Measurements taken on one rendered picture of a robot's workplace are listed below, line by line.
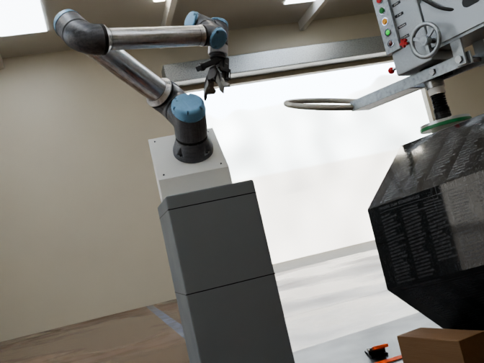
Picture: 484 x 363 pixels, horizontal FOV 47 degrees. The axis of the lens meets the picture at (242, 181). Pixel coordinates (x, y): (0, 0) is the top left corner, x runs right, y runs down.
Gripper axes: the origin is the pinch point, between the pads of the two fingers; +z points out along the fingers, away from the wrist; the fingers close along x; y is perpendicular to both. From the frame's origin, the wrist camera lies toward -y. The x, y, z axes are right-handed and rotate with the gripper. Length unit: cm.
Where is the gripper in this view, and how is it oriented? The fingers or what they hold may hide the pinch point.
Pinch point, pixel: (212, 97)
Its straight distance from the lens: 256.1
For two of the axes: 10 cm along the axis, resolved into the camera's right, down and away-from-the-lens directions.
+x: -5.8, 1.2, 8.0
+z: -0.2, 9.9, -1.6
